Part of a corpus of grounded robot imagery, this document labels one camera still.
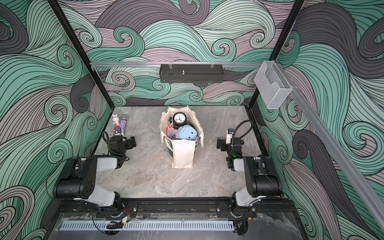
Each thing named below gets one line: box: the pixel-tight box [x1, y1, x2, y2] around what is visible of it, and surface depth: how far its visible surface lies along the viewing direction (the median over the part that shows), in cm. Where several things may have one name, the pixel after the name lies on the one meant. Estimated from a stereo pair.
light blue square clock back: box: [176, 124, 198, 140], surface depth 78 cm
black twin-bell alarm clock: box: [169, 112, 188, 130], surface depth 85 cm
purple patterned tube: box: [119, 115, 129, 137], surface depth 109 cm
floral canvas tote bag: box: [159, 105, 205, 169], surface depth 81 cm
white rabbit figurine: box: [112, 114, 121, 134], surface depth 106 cm
